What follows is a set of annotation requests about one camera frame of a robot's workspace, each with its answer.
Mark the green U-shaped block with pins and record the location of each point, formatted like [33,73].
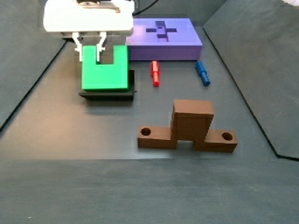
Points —
[104,76]

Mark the blue cylindrical peg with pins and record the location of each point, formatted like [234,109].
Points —
[202,73]

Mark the black angle bracket fixture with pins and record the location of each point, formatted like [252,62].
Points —
[112,95]

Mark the brown T-shaped block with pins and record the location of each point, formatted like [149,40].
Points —
[190,126]

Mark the purple board with cross slot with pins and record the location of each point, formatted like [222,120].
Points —
[163,39]

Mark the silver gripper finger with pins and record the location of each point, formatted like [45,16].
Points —
[79,46]
[100,45]

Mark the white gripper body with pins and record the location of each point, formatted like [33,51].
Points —
[88,17]

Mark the red cylindrical peg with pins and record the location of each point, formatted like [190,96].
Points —
[155,73]

